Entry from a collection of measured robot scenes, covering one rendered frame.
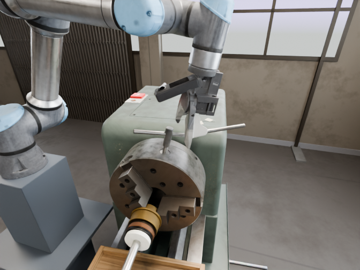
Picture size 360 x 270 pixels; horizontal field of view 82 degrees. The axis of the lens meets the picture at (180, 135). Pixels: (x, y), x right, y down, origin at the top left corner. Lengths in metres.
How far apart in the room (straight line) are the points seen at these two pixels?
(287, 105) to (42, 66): 2.89
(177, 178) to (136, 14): 0.43
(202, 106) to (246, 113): 2.66
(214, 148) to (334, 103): 2.73
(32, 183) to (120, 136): 0.34
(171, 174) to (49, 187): 0.52
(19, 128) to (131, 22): 0.60
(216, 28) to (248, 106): 2.70
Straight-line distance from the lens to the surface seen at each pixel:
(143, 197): 0.64
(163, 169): 0.62
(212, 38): 0.50
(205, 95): 0.55
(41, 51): 0.82
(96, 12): 0.47
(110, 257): 0.84
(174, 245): 0.86
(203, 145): 0.73
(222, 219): 1.37
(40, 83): 0.87
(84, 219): 1.17
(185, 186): 0.64
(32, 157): 0.92
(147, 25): 0.40
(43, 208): 0.97
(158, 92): 0.54
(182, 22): 0.52
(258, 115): 3.22
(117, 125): 0.82
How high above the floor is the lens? 1.57
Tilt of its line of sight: 28 degrees down
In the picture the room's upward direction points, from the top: straight up
